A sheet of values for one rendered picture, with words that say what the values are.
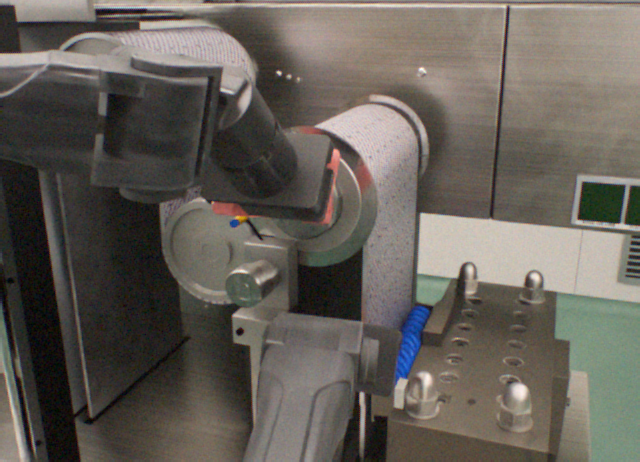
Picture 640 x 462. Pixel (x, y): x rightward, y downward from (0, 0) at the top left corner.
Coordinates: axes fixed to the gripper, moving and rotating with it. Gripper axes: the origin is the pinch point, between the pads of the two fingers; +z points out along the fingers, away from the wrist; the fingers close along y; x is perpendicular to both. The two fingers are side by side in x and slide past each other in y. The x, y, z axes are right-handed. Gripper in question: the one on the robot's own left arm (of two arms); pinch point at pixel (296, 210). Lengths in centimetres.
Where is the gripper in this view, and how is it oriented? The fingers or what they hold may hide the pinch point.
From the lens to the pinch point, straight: 61.8
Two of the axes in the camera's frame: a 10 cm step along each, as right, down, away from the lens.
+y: 9.4, 1.0, -3.1
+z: 2.6, 3.7, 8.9
